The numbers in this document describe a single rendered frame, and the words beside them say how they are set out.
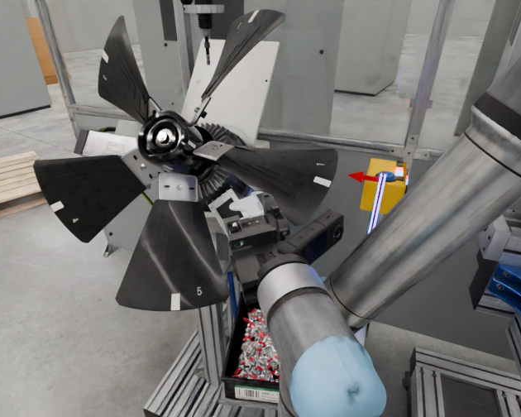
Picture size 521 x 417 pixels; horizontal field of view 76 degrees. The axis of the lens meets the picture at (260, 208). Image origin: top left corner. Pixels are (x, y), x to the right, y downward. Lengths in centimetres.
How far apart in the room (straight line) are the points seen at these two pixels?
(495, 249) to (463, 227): 66
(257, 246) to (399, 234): 17
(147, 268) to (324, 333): 47
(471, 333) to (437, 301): 23
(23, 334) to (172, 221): 158
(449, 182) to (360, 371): 18
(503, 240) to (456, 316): 90
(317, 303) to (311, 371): 7
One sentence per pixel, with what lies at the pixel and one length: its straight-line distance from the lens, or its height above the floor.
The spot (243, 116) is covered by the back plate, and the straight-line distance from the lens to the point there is 100.
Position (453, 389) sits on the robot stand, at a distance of 161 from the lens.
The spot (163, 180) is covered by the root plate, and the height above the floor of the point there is 113.
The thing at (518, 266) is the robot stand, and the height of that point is 90.
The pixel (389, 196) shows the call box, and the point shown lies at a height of 104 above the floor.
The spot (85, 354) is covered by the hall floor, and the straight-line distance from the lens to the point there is 196.
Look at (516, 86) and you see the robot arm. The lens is 33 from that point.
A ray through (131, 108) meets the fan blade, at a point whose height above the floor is 123.
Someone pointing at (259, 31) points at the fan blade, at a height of 141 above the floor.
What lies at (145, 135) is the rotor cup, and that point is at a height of 122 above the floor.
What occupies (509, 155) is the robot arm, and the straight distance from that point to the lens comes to 33.
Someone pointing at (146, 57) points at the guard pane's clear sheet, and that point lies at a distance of 170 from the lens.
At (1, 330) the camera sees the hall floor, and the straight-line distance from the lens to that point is 230.
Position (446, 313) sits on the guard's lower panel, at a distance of 184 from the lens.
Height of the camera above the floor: 146
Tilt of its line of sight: 32 degrees down
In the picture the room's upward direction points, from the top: straight up
